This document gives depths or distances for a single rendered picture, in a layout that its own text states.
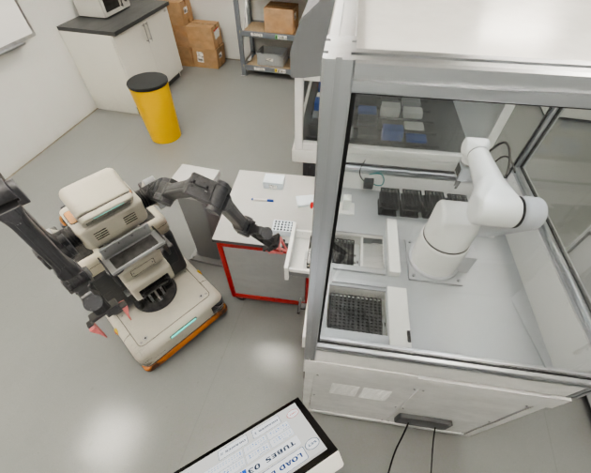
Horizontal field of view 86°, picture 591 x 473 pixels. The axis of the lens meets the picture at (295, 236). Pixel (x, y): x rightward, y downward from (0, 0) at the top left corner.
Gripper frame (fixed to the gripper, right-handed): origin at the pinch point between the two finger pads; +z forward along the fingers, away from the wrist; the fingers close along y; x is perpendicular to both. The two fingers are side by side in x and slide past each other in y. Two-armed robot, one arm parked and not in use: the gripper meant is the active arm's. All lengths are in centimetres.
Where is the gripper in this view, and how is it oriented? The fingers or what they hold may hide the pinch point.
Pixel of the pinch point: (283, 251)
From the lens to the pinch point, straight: 156.4
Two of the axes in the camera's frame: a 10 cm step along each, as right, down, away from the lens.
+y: 6.9, -3.7, -6.2
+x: 1.5, -7.7, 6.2
